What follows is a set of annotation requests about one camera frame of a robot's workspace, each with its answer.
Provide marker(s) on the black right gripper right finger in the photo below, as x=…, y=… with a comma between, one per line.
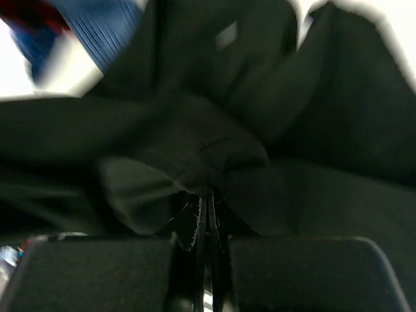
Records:
x=251, y=272

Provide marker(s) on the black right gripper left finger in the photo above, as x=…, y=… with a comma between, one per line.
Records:
x=162, y=272

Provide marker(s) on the blue checked shirt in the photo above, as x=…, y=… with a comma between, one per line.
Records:
x=103, y=28

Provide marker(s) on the red black plaid shirt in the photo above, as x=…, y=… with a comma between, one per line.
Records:
x=32, y=15

